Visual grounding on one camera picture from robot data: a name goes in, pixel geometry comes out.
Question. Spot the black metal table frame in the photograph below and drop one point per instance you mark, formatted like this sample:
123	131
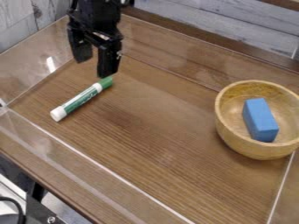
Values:
21	198

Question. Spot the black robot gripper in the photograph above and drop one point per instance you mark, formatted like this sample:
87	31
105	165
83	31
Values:
96	16

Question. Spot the blue rectangular block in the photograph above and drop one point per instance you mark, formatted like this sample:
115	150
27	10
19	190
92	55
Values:
259	119

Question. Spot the brown wooden bowl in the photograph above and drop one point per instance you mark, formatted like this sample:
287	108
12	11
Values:
283	102

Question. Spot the green and white marker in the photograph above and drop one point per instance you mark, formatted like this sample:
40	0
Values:
60	112

